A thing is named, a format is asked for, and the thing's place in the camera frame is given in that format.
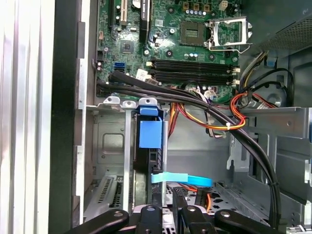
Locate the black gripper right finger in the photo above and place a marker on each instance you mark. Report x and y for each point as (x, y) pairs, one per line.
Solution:
(195, 219)

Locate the black open PC case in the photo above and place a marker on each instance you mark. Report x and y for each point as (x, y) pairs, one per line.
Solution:
(63, 97)

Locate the black graphics card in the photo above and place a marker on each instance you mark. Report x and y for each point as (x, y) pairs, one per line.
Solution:
(145, 24)

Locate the white expansion slot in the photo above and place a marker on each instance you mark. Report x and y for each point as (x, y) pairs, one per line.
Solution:
(124, 12)

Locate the metal socket cover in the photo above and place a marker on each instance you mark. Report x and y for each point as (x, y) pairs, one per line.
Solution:
(229, 20)

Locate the green motherboard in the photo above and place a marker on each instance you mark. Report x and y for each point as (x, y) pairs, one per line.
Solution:
(161, 39)

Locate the thin metal locking lever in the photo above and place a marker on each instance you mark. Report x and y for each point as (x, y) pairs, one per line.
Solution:
(226, 49)

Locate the CPU socket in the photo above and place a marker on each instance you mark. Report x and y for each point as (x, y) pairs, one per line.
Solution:
(192, 33)

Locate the grey power supply unit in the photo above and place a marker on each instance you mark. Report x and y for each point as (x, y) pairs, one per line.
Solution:
(287, 31)

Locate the black RAM slot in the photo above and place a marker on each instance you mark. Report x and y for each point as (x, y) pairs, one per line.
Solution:
(192, 77)
(192, 64)

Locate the black expansion slot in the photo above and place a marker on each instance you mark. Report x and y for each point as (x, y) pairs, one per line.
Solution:
(111, 12)

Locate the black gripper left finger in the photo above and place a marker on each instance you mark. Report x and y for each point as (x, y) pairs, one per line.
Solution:
(151, 219)

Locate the metal disk bay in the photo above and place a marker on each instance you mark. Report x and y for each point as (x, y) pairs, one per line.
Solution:
(112, 146)

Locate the hard disk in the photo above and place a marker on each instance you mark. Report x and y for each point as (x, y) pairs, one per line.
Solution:
(150, 134)

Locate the grey metal drive cage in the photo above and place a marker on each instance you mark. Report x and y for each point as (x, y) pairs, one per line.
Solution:
(287, 151)

